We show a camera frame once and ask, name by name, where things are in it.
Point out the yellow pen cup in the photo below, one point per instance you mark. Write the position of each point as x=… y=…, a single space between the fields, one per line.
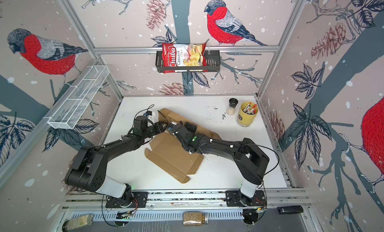
x=247 y=113

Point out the red cassava chips bag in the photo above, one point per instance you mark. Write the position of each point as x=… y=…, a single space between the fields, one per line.
x=183 y=55

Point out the brown cardboard box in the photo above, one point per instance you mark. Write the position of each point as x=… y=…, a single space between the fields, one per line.
x=167 y=152

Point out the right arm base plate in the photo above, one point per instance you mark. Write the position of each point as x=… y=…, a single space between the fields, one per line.
x=237 y=199

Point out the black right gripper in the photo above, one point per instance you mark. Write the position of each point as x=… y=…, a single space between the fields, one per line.
x=188 y=127

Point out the black lid spice shaker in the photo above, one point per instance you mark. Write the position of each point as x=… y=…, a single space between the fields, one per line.
x=232 y=106

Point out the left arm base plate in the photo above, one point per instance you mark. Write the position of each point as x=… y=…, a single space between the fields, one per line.
x=141 y=199

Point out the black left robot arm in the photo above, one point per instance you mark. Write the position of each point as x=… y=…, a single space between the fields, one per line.
x=88 y=171

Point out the black wall basket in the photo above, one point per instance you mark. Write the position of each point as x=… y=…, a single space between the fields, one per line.
x=212 y=59

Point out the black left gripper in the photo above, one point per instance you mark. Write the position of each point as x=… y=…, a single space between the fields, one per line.
x=159 y=126

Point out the brown grain glass jar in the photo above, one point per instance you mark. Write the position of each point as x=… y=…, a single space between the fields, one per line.
x=195 y=219

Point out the white wire mesh shelf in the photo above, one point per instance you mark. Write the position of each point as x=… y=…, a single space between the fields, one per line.
x=71 y=110

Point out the black remote device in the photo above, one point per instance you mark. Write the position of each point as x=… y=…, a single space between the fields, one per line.
x=290 y=210

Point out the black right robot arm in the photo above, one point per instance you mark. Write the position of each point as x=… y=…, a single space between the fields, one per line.
x=250 y=159

